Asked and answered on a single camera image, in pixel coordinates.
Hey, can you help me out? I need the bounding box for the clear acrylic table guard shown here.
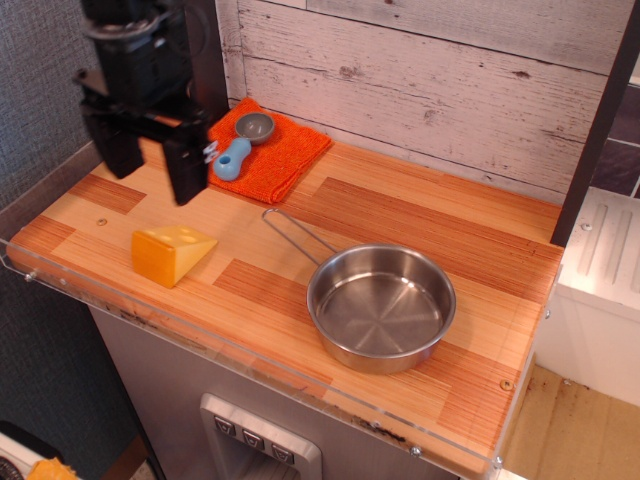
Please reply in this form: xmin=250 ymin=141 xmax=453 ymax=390
xmin=3 ymin=233 xmax=509 ymax=479

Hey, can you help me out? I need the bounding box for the silver pot with wire handle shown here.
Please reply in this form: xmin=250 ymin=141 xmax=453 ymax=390
xmin=262 ymin=208 xmax=457 ymax=375

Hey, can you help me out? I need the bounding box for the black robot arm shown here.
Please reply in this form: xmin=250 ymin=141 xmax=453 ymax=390
xmin=74 ymin=1 xmax=214 ymax=205

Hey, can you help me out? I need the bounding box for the orange object bottom left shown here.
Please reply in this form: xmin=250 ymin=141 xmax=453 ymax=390
xmin=26 ymin=458 xmax=78 ymax=480

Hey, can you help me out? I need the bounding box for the dark vertical post right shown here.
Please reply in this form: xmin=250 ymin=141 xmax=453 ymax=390
xmin=550 ymin=1 xmax=639 ymax=247

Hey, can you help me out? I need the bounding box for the orange folded cloth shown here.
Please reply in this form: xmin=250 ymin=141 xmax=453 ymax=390
xmin=208 ymin=97 xmax=333 ymax=204

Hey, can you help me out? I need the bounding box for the orange cheese wedge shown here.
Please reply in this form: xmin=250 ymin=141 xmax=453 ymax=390
xmin=131 ymin=225 xmax=218 ymax=288

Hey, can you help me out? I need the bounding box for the blue grey measuring scoop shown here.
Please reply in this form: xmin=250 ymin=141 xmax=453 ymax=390
xmin=213 ymin=112 xmax=275 ymax=182

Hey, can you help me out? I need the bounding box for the white cabinet on right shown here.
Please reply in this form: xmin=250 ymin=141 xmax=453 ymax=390
xmin=534 ymin=188 xmax=639 ymax=405

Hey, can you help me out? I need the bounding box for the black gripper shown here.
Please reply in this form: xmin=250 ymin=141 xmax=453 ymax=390
xmin=73 ymin=34 xmax=211 ymax=205

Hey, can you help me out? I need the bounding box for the silver dispenser panel with buttons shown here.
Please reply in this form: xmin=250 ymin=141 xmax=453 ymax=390
xmin=200 ymin=393 xmax=323 ymax=479

